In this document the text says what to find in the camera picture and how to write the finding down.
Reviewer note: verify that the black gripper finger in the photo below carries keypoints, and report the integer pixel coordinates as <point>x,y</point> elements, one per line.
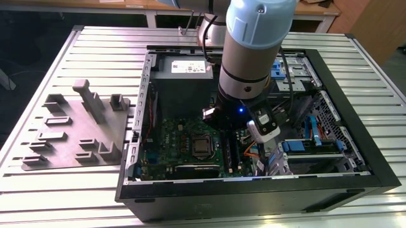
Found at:
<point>210,115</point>

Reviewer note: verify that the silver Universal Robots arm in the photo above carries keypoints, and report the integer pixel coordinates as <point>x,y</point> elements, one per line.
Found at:
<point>250,59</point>

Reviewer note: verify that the silver CPU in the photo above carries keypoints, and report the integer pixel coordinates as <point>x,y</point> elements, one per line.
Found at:
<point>202,145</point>

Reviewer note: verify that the grey power supply unit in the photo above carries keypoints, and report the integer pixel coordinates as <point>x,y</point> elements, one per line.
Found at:
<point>178,95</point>

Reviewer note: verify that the green motherboard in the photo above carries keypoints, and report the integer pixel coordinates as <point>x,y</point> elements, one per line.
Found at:
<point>174,133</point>

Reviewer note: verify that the black CPU socket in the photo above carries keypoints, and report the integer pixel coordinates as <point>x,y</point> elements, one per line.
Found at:
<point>201,155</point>

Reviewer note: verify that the blue plastic drive carrier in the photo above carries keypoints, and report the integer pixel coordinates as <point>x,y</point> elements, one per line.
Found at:
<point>280,73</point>

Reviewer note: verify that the black graphics card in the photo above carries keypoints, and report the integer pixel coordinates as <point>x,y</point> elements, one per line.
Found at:
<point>197,171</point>

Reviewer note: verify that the silver metal drive cage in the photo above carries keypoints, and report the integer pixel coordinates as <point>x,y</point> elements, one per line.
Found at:
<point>298,83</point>

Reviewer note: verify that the disk drive in blue carrier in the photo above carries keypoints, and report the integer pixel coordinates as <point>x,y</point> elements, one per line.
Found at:
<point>317,147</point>

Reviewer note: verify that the black open PC case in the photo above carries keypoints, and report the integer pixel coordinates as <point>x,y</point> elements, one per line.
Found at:
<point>222,197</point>

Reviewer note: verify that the grey parts rack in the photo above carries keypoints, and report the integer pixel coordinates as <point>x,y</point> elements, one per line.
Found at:
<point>79,133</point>

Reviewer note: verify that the brown wooden cabinet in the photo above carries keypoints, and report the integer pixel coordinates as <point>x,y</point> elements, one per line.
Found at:
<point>375,28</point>

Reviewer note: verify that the grey chair base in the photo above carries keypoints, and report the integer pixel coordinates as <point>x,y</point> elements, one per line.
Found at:
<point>9,82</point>

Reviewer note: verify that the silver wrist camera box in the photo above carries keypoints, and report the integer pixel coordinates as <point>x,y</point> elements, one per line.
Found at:
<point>266,133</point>

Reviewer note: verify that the wooden desk with white frame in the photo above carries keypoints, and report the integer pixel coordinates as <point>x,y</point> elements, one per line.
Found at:
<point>95,3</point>

